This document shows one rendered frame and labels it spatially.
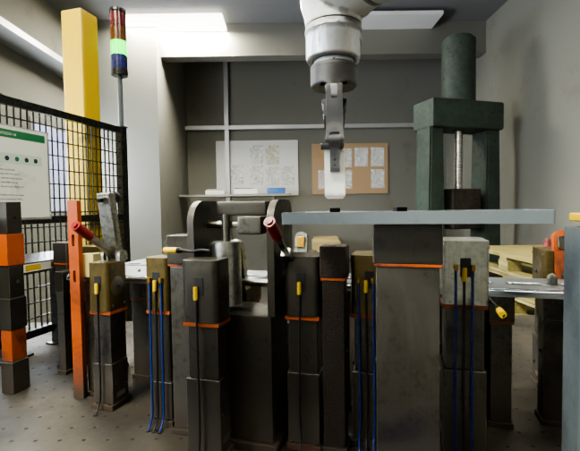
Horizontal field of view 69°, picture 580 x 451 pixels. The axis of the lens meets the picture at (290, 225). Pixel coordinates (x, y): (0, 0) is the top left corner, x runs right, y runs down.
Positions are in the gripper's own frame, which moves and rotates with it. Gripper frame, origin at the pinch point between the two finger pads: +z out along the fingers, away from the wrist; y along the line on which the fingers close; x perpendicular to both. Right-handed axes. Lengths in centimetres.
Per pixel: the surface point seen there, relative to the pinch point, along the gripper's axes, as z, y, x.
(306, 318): 23.7, 10.3, 5.7
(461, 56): -147, 377, -128
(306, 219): 4.4, -6.3, 4.3
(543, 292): 19.9, 17.7, -40.5
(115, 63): -63, 111, 96
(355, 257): 12.3, 12.5, -3.8
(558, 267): 18, 37, -53
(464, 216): 4.1, -10.0, -17.4
